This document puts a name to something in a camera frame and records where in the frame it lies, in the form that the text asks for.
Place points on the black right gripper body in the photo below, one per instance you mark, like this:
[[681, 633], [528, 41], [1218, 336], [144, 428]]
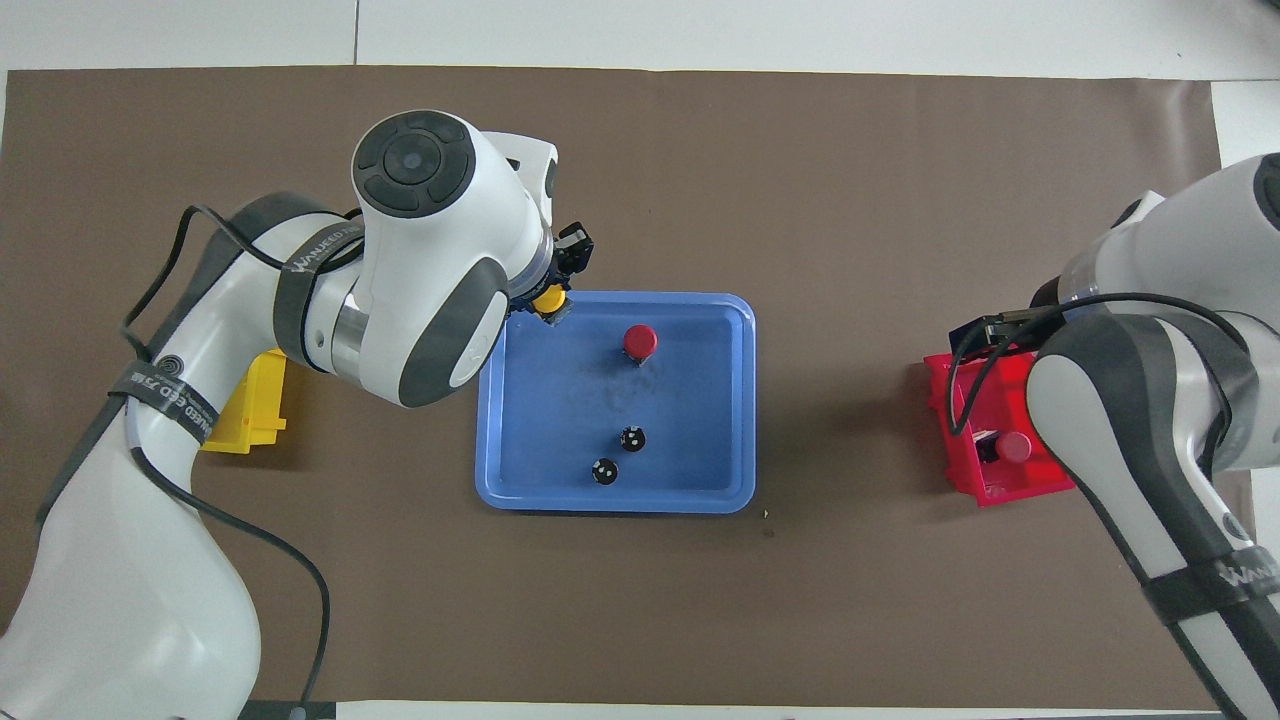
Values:
[[985, 335]]

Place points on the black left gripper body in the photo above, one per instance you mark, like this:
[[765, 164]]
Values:
[[573, 250]]

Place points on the brown paper table mat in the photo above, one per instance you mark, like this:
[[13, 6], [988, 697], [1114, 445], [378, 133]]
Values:
[[800, 150]]

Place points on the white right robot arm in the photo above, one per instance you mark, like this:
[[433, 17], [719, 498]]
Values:
[[1120, 420]]

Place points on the red plastic bin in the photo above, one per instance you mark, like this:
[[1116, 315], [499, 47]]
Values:
[[1010, 480]]

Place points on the yellow plastic bin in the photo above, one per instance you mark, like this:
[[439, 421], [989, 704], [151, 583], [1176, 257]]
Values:
[[262, 410]]

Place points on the yellow push button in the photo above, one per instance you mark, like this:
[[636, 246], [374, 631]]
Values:
[[548, 298]]

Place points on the blue plastic tray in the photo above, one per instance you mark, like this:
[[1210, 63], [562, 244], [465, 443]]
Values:
[[700, 450]]

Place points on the small black capacitor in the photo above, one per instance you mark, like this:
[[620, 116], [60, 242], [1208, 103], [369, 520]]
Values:
[[604, 471], [632, 438]]

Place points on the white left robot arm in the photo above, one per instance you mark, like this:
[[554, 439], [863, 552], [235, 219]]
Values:
[[430, 250]]

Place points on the red push button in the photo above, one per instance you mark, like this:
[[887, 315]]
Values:
[[1017, 447], [640, 341]]

